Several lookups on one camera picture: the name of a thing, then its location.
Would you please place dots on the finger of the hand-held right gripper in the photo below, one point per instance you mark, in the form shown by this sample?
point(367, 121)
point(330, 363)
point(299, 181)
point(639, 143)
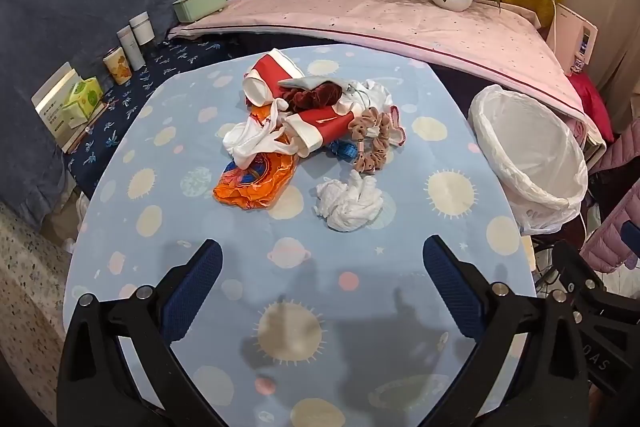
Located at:
point(631, 244)
point(575, 267)

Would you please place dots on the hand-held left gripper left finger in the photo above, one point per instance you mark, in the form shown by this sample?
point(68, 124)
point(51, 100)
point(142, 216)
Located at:
point(197, 287)

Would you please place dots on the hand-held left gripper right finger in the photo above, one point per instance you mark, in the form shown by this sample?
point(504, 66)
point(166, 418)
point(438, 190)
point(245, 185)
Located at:
point(452, 287)

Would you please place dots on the large orange snack wrapper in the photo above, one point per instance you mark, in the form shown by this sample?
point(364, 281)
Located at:
point(250, 187)

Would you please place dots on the white-lined trash bin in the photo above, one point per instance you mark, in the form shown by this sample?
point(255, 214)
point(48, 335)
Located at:
point(530, 147)

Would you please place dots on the white tissue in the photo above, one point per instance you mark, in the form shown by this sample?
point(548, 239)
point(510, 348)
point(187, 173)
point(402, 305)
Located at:
point(350, 207)

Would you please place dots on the beige scrunchie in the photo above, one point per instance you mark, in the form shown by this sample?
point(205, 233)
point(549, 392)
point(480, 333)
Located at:
point(372, 159)

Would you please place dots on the small blue wrapper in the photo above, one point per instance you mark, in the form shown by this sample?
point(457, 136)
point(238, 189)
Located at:
point(342, 150)

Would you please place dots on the red white paper carton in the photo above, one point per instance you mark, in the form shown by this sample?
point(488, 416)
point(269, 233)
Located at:
point(267, 74)
point(325, 127)

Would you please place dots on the white cloth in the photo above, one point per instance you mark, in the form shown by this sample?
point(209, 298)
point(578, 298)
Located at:
point(380, 94)

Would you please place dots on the dark red velvet scrunchie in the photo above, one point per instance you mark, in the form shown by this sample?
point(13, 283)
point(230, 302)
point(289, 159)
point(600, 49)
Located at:
point(310, 99)

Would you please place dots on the pink puffer jacket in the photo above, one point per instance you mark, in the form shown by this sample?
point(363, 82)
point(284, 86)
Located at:
point(620, 207)

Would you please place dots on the blue planet print tablecloth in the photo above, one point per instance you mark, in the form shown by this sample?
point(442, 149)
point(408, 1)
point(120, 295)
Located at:
point(400, 217)

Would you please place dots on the red cushion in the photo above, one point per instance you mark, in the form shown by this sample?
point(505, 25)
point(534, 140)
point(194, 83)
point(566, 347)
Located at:
point(595, 107)

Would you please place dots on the navy patterned cloth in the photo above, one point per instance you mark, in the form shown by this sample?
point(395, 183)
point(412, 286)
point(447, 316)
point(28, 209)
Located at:
point(130, 107)

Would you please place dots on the green tissue packet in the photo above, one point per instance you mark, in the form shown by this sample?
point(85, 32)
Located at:
point(85, 99)

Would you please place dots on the pink white appliance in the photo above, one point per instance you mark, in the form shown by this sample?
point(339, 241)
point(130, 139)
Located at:
point(570, 32)

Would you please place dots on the yellow patterned cup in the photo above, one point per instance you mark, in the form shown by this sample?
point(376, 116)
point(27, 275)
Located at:
point(117, 67)

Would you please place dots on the grey white canister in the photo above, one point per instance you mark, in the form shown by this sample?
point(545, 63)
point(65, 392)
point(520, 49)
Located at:
point(131, 52)

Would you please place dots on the green tissue box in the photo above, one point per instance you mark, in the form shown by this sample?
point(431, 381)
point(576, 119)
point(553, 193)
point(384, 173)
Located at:
point(197, 7)

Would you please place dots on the pink bed sheet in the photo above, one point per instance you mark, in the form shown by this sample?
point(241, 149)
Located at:
point(350, 17)

